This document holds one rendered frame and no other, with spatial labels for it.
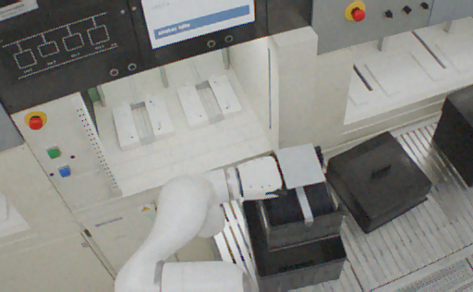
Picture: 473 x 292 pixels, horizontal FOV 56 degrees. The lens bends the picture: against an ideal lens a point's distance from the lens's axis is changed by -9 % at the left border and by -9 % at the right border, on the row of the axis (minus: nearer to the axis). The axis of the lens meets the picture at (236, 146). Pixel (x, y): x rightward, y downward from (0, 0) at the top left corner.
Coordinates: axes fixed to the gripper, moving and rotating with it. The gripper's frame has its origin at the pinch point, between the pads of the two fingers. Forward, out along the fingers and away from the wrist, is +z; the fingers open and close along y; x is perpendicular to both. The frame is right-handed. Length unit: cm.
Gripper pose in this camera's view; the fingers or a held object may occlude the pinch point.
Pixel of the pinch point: (297, 170)
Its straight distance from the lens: 124.3
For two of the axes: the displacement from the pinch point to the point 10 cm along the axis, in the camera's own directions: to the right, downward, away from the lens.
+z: 9.8, -1.9, 0.7
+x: -0.6, -6.1, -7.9
